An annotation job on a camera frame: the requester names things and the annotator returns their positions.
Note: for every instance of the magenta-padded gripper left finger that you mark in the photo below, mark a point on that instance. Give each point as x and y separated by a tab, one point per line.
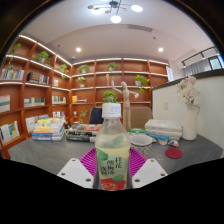
75	171

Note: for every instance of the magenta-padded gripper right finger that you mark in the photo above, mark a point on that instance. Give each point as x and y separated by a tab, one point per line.
150	171

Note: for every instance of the multi-bulb ceiling lamp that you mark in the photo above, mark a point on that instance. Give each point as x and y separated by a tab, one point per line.
115	18

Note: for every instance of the grey curtain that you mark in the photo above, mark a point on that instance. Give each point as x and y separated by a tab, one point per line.
197	67

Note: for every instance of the wooden shelf unit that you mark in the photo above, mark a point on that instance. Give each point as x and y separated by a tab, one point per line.
36	90

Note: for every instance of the white patterned mug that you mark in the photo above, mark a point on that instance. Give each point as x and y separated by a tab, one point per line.
142	141

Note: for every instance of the white pitcher vase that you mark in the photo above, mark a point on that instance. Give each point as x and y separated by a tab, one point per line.
190	123

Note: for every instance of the stack of colourful books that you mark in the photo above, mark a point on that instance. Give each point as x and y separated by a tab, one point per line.
48	129

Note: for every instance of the wooden artist mannequin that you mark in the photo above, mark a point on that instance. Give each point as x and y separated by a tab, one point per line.
126	100

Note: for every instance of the black ceiling track rail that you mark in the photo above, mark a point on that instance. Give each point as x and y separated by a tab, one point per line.
201	52

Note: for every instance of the recessed ceiling spotlight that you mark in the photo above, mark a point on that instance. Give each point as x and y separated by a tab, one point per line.
160	49
78	49

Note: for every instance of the green white box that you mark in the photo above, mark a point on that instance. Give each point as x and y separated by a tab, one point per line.
137	131

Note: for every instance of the white paper notice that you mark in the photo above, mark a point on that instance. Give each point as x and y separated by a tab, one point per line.
169	74

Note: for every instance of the ceiling air vent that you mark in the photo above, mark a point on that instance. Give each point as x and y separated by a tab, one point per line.
140	28

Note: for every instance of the yellow drink bottle white cap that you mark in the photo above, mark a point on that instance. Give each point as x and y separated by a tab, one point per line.
112	146

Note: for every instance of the flat round red coaster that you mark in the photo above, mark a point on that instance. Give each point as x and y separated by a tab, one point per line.
174	153

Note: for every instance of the window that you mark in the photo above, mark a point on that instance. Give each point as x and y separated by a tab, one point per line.
216	63

